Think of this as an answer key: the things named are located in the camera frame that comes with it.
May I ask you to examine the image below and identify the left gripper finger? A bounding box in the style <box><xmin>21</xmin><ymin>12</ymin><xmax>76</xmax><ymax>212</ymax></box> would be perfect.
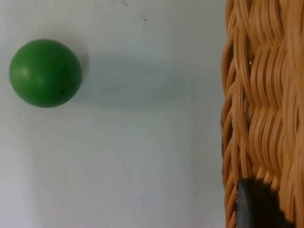
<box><xmin>235</xmin><ymin>178</ymin><xmax>296</xmax><ymax>228</ymax></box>

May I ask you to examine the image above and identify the pale brown wicker basket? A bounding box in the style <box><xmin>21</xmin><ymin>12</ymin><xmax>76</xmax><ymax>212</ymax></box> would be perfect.
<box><xmin>220</xmin><ymin>0</ymin><xmax>304</xmax><ymax>228</ymax></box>

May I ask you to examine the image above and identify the green ball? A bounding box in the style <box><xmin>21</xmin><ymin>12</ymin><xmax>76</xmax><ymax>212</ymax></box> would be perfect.
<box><xmin>9</xmin><ymin>38</ymin><xmax>83</xmax><ymax>108</ymax></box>

